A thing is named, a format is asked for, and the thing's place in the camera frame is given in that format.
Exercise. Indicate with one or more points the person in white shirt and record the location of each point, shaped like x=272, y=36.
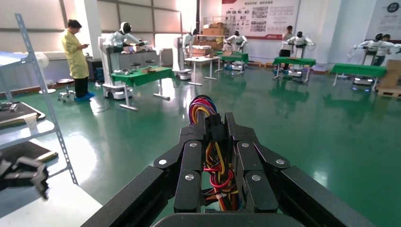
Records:
x=385, y=47
x=287, y=39

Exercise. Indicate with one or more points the empty black mat tray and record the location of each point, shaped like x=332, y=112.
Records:
x=25, y=152

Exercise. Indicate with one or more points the white humanoid robot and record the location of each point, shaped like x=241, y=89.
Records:
x=236, y=40
x=184, y=47
x=372, y=45
x=117, y=40
x=300, y=40

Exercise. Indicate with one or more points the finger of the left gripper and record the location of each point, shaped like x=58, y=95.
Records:
x=5, y=175
x=37, y=177

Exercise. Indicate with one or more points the wall poster board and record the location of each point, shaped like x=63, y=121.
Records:
x=260, y=17

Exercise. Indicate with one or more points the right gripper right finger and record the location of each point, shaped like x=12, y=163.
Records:
x=257, y=175

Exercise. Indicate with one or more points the white standing fan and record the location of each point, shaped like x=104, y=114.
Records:
x=42, y=61

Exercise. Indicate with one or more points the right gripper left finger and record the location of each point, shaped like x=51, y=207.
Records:
x=188, y=175

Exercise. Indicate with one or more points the black mat tray with tools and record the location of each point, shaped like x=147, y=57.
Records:
x=18, y=116

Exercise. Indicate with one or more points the black wheeled stool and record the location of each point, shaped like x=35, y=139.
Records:
x=65, y=83

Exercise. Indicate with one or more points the grey metal tools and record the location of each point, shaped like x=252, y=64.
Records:
x=9, y=107

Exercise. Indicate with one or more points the cardboard boxes on pallet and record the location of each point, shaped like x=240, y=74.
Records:
x=391, y=78

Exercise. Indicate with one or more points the white perforated metal rack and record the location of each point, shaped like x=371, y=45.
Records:
x=44, y=94

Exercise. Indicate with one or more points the green cloth table with items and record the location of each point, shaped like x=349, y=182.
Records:
x=141, y=76

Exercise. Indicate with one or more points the white bare table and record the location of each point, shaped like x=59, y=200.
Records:
x=203, y=59

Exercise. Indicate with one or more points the grey desk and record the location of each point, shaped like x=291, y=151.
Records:
x=141, y=58

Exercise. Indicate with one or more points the white wall banner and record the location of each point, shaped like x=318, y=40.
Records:
x=388, y=18

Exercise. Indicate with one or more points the stack of cardboard boxes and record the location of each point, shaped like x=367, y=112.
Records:
x=214, y=33

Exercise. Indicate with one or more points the person in yellow coat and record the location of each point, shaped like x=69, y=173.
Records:
x=75, y=53

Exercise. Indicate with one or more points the white paper tag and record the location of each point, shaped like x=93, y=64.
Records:
x=31, y=122

